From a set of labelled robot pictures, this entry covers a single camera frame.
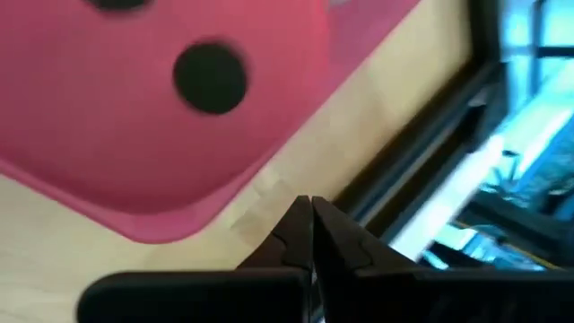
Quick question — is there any pink translucent plastic bin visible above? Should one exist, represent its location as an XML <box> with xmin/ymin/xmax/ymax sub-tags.
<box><xmin>0</xmin><ymin>0</ymin><xmax>422</xmax><ymax>246</ymax></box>

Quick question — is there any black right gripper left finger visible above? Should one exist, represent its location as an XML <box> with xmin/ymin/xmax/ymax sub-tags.
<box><xmin>76</xmin><ymin>196</ymin><xmax>313</xmax><ymax>323</ymax></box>

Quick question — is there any large red plush die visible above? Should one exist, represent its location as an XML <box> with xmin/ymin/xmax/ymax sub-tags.
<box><xmin>0</xmin><ymin>0</ymin><xmax>331</xmax><ymax>214</ymax></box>

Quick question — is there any black aluminium table frame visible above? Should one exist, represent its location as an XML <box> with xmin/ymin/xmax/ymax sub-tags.
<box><xmin>334</xmin><ymin>0</ymin><xmax>508</xmax><ymax>241</ymax></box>

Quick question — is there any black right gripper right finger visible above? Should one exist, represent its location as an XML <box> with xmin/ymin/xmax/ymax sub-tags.
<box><xmin>312</xmin><ymin>196</ymin><xmax>574</xmax><ymax>323</ymax></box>

